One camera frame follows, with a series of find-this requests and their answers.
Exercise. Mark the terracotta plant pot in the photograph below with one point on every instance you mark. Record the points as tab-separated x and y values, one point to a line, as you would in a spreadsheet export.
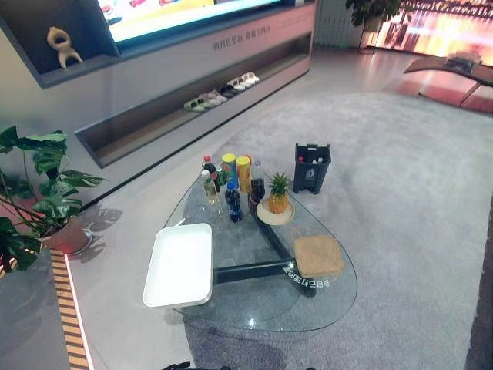
67	236

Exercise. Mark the black plastic basket bin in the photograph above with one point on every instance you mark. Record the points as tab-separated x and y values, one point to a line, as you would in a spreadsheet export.
311	169

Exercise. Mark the blue label dark soda bottle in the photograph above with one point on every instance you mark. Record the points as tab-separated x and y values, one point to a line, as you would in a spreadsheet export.
232	204

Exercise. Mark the dark grey slippers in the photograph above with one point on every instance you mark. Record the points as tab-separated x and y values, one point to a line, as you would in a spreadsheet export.
228	91

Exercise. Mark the beige abstract sculpture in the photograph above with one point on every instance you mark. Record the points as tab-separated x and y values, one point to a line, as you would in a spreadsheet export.
61	45

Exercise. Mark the grey area rug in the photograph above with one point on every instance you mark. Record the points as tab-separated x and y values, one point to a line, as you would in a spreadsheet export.
346	239

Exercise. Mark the dark table base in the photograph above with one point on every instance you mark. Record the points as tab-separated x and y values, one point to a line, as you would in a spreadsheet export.
254	268

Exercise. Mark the white rectangular tray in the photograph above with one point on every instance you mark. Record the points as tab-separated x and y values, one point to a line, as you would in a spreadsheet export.
179	264

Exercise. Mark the large display screen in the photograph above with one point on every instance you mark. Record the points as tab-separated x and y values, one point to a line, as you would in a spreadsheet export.
161	15

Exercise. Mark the white beige slippers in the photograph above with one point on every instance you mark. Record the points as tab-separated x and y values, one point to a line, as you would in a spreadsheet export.
243	80

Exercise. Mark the large dark cola bottle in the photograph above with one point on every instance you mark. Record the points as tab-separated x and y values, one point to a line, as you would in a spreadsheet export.
257	184

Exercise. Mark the pale yellow drink bottle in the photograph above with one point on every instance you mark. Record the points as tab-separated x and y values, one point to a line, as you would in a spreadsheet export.
210	190

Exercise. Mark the tan woven cloth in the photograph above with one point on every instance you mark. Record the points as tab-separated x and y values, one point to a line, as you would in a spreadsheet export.
317	255

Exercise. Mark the potted monstera plant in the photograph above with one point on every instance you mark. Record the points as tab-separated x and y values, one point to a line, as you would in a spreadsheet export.
38	200

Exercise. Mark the grey wall cabinet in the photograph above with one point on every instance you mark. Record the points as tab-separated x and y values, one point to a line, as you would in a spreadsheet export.
154	88

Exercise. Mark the pink white slippers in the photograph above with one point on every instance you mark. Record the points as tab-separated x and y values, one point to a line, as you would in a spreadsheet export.
214	96

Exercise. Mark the pineapple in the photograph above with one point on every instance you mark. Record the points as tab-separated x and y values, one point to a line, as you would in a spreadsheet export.
278	198

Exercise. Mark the round cream plate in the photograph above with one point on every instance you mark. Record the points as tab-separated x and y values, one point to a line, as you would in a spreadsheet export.
275	216

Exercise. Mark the glass coffee table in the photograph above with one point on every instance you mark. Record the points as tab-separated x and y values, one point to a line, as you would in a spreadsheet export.
269	270

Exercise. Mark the green yellow-lid chips can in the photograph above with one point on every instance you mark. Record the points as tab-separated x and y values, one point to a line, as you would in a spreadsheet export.
229	166

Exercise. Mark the yellow chips can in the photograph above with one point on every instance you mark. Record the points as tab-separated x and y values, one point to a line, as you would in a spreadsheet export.
243	173

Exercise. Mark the dark curved bench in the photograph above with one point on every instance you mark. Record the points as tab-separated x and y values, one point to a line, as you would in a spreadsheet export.
450	73

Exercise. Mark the red cap dark bottle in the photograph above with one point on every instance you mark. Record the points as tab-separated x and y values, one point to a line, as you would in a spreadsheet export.
208	166

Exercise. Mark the green slippers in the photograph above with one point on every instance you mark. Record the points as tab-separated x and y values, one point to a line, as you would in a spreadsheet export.
196	103

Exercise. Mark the potted green tree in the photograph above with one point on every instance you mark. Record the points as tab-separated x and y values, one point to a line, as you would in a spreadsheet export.
371	15

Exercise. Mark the green bottle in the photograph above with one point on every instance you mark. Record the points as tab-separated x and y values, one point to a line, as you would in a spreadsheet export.
220	178

